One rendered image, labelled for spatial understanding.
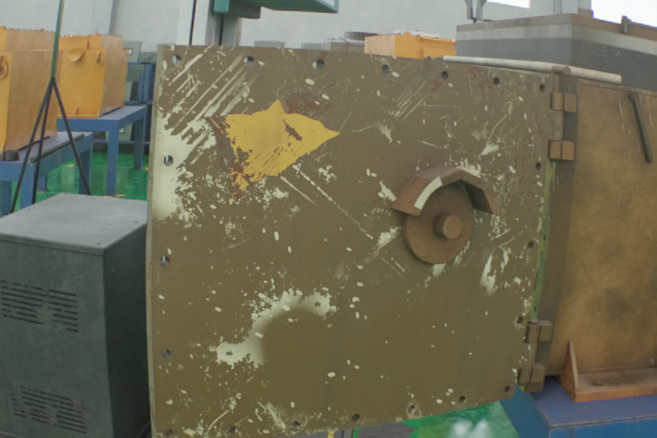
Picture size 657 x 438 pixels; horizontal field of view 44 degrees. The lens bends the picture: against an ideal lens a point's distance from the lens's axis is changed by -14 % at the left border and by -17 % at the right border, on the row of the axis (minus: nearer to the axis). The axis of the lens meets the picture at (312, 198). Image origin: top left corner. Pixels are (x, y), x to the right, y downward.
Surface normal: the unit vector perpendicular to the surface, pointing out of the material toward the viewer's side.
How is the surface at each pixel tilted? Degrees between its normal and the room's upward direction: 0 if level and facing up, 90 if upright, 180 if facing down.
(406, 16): 90
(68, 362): 90
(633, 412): 0
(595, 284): 90
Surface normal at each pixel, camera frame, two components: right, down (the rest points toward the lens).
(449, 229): 0.43, 0.17
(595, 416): 0.07, -0.99
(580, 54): 0.03, 0.15
